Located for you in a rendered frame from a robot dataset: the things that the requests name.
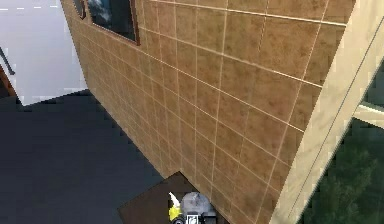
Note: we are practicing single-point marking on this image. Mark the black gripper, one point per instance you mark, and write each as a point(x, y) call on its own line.
point(179, 221)

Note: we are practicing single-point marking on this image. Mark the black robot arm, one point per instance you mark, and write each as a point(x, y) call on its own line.
point(208, 220)

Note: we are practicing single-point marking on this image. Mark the yellow spray bottle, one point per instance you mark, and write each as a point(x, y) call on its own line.
point(174, 210)

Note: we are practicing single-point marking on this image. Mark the dark brown worktop cabinet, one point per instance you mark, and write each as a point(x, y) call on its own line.
point(146, 206)

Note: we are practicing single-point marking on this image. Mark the pale framed glass door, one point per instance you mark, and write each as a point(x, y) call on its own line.
point(336, 100)

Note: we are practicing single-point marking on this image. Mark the brown wooden cupboard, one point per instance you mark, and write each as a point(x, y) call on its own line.
point(4, 83)

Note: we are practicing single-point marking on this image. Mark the narrow brown framed window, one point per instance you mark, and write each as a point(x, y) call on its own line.
point(80, 7)

